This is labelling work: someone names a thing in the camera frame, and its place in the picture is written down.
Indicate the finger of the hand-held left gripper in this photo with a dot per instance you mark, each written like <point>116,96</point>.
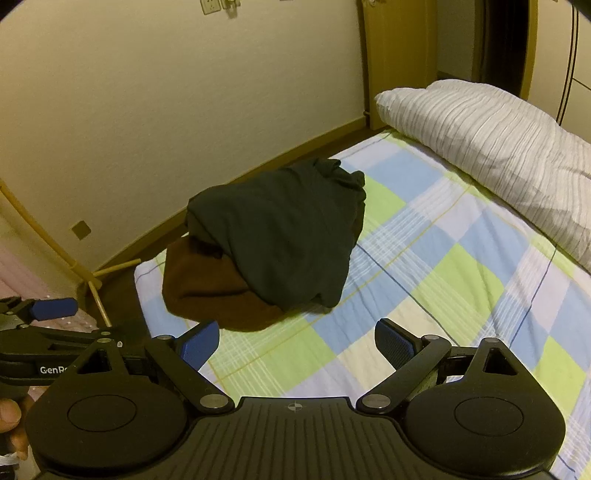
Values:
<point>55,334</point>
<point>55,308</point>

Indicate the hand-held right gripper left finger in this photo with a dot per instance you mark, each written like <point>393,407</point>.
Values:
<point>201,344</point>

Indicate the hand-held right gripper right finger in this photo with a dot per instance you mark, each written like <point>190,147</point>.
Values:
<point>395,344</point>

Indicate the dark green long-sleeve shirt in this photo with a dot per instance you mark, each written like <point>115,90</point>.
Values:
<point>277,230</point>

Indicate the person's left hand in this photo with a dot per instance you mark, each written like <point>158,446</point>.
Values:
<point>9,415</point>

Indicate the brown garment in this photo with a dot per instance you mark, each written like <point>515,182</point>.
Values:
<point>198,286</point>

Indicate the checked bed sheet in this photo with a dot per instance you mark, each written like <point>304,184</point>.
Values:
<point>415,286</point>

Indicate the pale striped quilt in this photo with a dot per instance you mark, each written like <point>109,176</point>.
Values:
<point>498,138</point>

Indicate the cream panelled wardrobe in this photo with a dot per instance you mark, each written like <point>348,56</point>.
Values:
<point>554,55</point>

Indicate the beige wall plate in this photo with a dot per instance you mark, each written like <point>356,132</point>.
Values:
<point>81,230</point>

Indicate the white wall socket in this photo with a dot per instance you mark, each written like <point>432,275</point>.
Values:
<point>210,5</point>

